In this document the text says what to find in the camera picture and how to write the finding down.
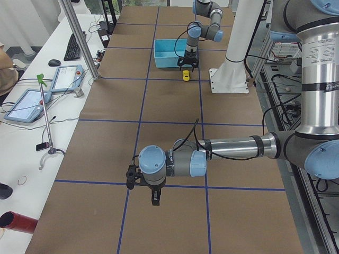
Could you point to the aluminium frame post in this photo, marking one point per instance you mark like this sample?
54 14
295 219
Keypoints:
77 31

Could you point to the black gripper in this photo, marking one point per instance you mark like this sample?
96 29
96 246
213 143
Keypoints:
189 56
153 187

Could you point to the yellow beetle toy car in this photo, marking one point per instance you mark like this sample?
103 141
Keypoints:
186 75

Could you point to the reacher grabber tool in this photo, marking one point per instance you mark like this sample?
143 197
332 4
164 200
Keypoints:
52 150

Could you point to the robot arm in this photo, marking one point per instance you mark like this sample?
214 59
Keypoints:
197 30
312 145

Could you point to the teach pendant tablet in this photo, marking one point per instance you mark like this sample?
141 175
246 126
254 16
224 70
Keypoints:
28 107
67 78

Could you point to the far teach pendant tablet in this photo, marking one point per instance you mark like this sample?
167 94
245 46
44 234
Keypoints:
67 78

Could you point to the light blue plastic bin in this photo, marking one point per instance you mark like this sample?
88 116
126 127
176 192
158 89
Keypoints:
167 52

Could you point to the black computer mouse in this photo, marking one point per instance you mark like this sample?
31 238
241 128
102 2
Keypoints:
54 63

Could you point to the black keyboard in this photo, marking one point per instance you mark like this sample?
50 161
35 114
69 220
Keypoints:
73 51

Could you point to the small black card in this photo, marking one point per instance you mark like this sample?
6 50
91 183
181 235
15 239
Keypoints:
42 146

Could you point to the near teach pendant tablet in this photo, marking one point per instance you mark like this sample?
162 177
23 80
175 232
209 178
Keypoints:
28 107

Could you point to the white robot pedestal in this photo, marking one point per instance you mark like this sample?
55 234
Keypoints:
230 77

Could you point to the red cylinder tube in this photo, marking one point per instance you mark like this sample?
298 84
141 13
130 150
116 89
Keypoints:
18 222

